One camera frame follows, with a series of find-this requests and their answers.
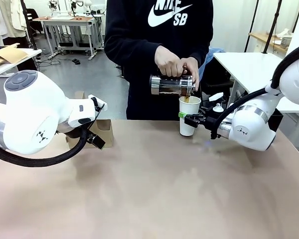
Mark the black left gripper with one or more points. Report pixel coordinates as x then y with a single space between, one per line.
74 132

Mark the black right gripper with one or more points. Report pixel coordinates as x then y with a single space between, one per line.
213 125

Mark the white paper cup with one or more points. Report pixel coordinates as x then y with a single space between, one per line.
188 107

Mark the white plastic cup lid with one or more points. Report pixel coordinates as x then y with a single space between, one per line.
218 107

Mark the small cardboard box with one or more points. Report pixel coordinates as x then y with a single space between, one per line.
105 132

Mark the glass coffee press pot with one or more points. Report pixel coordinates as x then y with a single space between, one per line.
169 85

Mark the person's right forearm black sleeve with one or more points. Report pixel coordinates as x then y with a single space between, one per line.
129 53

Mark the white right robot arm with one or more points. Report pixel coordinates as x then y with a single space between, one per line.
254 129

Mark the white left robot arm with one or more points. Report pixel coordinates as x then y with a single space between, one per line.
32 109

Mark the person's left forearm black sleeve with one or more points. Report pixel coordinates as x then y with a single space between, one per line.
204 49

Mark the person's left hand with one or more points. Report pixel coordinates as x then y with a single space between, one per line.
192 69

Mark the person's right hand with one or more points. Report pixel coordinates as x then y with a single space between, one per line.
168 62

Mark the white side table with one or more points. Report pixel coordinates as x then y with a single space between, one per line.
251 67

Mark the white table with cardboard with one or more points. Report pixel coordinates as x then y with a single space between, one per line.
10 62

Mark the brown cardboard sheets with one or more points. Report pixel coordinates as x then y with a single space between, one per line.
7 54

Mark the black hoodie torso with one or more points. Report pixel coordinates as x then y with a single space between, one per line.
139 27

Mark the grey background workbench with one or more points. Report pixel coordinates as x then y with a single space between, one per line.
67 22

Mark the wooden desk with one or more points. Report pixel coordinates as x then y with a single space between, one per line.
266 39

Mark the black office chair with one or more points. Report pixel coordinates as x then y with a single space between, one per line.
35 25

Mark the black tripod pole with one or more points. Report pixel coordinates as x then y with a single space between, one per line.
271 25

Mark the beige coat on mannequin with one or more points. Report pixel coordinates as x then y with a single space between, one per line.
16 17

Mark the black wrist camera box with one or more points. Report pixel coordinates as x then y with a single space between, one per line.
96 142

